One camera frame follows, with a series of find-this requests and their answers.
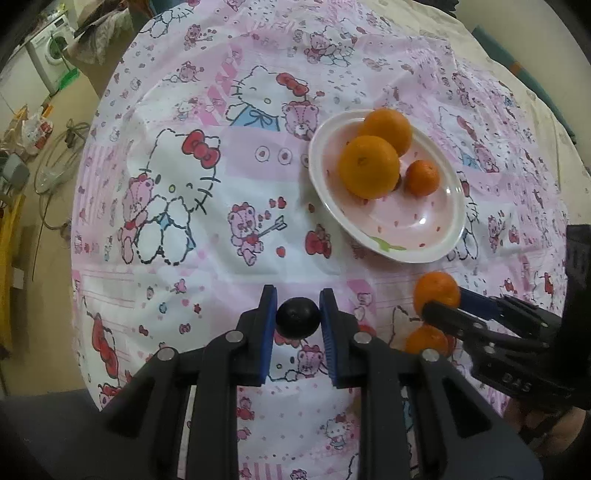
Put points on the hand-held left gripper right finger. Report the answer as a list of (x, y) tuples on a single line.
[(330, 341)]

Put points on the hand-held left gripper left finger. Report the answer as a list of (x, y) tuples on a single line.
[(268, 341)]

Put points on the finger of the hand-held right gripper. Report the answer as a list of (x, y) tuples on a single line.
[(475, 300), (452, 316)]

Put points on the small mandarin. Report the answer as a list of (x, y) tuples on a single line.
[(436, 288), (425, 341), (422, 177)]

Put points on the dark purple tomato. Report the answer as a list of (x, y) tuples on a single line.
[(298, 318)]

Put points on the pink strawberry print plate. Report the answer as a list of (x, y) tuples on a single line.
[(415, 230)]

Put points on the large orange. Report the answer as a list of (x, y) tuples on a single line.
[(369, 168), (392, 124)]

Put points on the person's right hand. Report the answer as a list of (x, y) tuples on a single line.
[(568, 429)]

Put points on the red tomato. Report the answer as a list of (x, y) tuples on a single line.
[(366, 328)]

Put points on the pink cartoon printed blanket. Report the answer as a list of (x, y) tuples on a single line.
[(194, 258)]

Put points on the grey stool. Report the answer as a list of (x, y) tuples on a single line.
[(14, 173)]

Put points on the white plastic bag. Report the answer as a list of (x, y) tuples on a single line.
[(37, 131)]

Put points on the white washing machine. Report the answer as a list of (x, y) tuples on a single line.
[(46, 46)]

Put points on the yellow wooden frame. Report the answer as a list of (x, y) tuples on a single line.
[(7, 277)]

